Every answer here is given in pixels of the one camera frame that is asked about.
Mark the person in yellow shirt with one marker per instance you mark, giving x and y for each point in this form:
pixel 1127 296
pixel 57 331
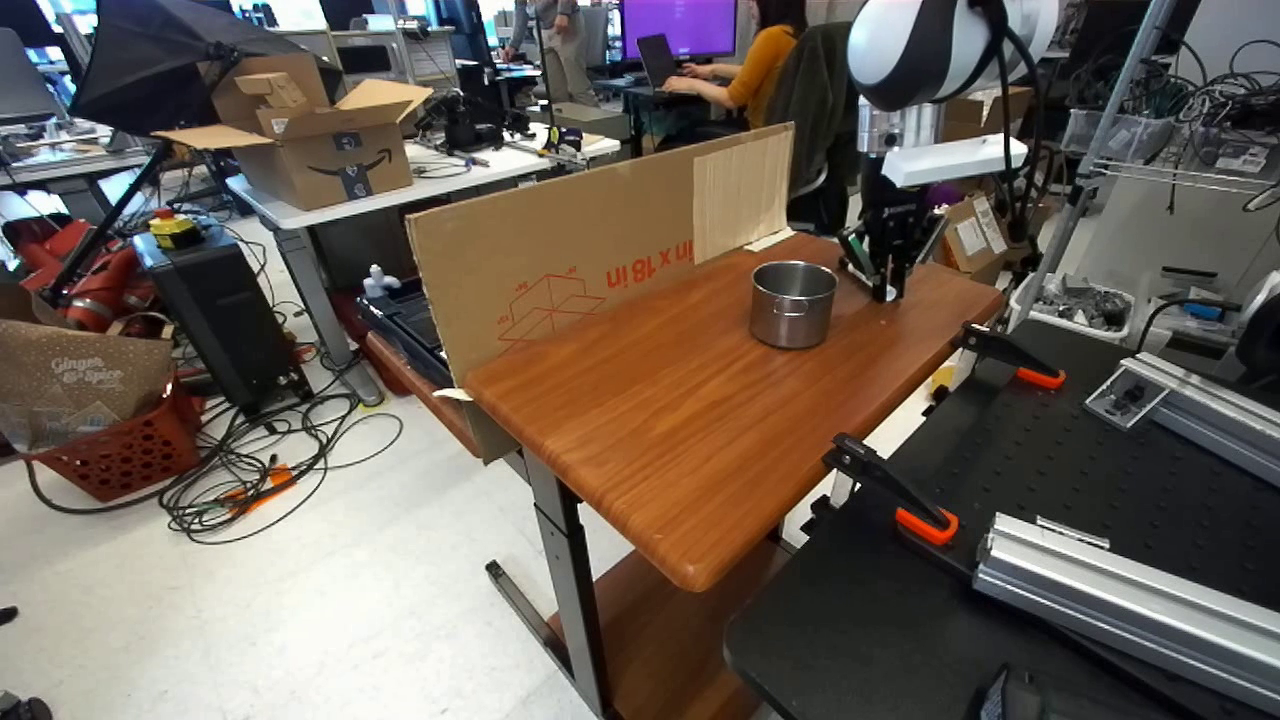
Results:
pixel 760 65

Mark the yellow red emergency stop button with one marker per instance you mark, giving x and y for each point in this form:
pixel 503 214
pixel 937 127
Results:
pixel 175 229

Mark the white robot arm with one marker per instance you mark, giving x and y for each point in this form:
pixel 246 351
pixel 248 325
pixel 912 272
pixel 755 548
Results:
pixel 933 45

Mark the small white bottle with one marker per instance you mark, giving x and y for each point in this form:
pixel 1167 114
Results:
pixel 382 281

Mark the grey metal desk leg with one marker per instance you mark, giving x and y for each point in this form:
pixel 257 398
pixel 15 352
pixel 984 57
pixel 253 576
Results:
pixel 575 575

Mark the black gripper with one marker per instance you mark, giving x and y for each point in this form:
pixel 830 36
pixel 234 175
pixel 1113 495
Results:
pixel 900 224

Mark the small silver mounting plate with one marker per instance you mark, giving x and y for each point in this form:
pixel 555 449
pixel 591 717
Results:
pixel 1127 398

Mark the small brown labelled box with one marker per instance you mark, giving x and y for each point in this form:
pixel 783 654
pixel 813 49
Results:
pixel 982 240

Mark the red plastic basket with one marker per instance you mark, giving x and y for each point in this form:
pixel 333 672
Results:
pixel 125 460

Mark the purple lit monitor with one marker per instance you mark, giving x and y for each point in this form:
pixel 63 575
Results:
pixel 681 25

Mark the silver aluminium extrusion rail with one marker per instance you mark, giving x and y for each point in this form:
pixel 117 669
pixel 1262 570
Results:
pixel 1135 600
pixel 1215 404

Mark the red machine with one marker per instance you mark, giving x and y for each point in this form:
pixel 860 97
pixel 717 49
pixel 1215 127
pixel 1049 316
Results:
pixel 93 285

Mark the white office table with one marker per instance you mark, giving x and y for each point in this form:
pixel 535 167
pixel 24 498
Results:
pixel 441 181

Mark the cardboard panel with red print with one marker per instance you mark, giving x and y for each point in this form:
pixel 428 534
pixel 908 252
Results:
pixel 535 267

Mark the open brown shipping box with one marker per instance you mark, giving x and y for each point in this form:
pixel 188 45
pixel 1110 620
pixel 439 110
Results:
pixel 326 163

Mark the light wooden board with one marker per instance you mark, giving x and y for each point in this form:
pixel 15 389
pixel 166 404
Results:
pixel 743 194

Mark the black perforated breadboard table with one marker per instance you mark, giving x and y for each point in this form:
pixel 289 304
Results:
pixel 1064 465

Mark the large brown paper bag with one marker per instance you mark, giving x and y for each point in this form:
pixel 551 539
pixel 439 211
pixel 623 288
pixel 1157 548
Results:
pixel 74 383

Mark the black softbox light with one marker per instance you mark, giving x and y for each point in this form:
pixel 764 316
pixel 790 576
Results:
pixel 144 63

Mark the black computer tower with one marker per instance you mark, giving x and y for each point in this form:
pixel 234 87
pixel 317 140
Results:
pixel 227 323

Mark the small stainless steel pot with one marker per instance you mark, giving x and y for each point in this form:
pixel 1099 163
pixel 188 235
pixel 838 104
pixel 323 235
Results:
pixel 794 323

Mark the grey metal pole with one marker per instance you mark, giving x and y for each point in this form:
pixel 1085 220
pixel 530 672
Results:
pixel 1113 120

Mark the black office chair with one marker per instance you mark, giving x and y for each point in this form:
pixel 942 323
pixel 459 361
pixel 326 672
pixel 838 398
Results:
pixel 823 120

